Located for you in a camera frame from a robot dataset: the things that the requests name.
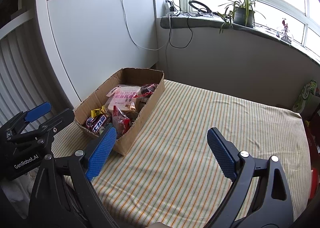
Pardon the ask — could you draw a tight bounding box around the grey stone windowsill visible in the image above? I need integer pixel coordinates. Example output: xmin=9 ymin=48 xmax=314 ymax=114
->
xmin=160 ymin=14 xmax=320 ymax=63

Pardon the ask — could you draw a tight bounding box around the yellow candy wrapper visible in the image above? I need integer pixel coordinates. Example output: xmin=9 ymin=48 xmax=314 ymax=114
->
xmin=91 ymin=107 xmax=107 ymax=118

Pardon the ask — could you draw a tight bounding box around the white slatted panel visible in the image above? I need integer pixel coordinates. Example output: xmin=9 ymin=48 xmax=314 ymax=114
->
xmin=0 ymin=28 xmax=73 ymax=128

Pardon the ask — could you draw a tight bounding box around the white cabinet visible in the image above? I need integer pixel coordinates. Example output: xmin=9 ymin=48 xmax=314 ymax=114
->
xmin=35 ymin=0 xmax=160 ymax=111

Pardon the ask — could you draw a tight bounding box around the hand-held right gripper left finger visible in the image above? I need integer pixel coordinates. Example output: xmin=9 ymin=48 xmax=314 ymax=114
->
xmin=27 ymin=123 xmax=117 ymax=228

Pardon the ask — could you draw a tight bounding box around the red cardboard box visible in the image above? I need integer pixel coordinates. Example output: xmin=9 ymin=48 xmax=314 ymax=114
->
xmin=304 ymin=123 xmax=320 ymax=155

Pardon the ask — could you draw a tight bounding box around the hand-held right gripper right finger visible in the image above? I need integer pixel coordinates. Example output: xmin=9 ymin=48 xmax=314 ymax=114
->
xmin=207 ymin=128 xmax=294 ymax=228

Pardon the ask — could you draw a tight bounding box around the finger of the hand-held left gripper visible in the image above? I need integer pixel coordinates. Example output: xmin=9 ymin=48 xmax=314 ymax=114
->
xmin=0 ymin=102 xmax=52 ymax=135
xmin=10 ymin=108 xmax=75 ymax=149

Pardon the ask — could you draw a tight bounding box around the red-edged dark cake packet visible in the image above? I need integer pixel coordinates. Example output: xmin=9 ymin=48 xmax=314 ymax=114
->
xmin=112 ymin=106 xmax=133 ymax=135

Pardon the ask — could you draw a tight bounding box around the striped table cloth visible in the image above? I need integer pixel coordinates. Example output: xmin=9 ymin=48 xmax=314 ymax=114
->
xmin=51 ymin=79 xmax=312 ymax=228

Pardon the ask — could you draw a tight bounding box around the potted green plant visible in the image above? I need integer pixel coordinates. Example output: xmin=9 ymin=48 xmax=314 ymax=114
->
xmin=217 ymin=0 xmax=267 ymax=34

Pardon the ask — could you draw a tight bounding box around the white cable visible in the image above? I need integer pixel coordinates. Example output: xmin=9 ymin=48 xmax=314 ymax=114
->
xmin=121 ymin=0 xmax=172 ymax=51

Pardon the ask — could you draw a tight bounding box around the white pink figurine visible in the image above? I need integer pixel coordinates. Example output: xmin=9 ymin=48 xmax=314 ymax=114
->
xmin=276 ymin=18 xmax=294 ymax=43

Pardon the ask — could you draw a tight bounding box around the brown cake clear packet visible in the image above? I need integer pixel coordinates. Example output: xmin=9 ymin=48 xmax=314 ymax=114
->
xmin=136 ymin=83 xmax=158 ymax=98

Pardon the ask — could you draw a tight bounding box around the pale knitted cloth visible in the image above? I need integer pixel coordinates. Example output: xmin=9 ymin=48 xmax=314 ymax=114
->
xmin=2 ymin=173 xmax=34 ymax=220

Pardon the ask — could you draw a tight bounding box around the black cable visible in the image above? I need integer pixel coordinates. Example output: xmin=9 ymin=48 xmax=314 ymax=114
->
xmin=168 ymin=0 xmax=225 ymax=48

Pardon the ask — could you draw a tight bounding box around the white power strip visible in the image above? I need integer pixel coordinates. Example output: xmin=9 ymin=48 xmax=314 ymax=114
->
xmin=164 ymin=0 xmax=177 ymax=17

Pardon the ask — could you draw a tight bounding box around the black ring light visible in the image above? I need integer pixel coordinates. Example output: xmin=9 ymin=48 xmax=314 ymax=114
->
xmin=188 ymin=0 xmax=213 ymax=15

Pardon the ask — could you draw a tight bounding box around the sliced bread packet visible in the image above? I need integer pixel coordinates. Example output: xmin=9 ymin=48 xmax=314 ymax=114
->
xmin=104 ymin=85 xmax=143 ymax=116

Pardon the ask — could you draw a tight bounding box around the brown cardboard box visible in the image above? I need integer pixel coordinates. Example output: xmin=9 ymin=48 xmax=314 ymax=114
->
xmin=73 ymin=68 xmax=165 ymax=156

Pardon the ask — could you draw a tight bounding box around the green gift bag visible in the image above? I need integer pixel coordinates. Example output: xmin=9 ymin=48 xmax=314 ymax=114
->
xmin=292 ymin=80 xmax=320 ymax=115

